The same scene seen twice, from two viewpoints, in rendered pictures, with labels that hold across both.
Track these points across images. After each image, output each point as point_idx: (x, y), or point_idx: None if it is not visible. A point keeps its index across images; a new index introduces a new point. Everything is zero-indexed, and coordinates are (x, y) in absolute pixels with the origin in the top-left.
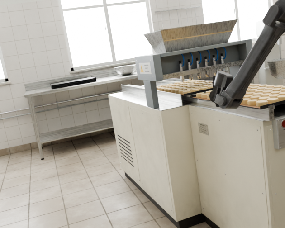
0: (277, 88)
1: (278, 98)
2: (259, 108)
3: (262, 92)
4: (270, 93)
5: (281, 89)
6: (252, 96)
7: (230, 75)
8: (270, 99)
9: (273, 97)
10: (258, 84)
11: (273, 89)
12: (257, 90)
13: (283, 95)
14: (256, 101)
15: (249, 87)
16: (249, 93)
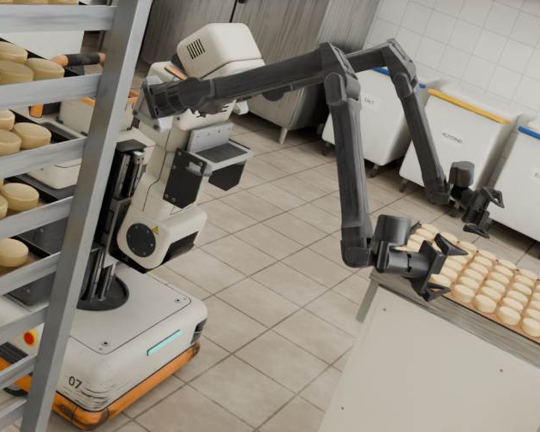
0: (471, 284)
1: (417, 232)
2: (420, 224)
3: (473, 267)
4: (452, 256)
5: (454, 273)
6: (475, 259)
7: (454, 165)
8: (426, 231)
9: (426, 235)
10: None
11: (473, 281)
12: (503, 288)
13: (422, 242)
14: (441, 232)
15: None
16: (496, 273)
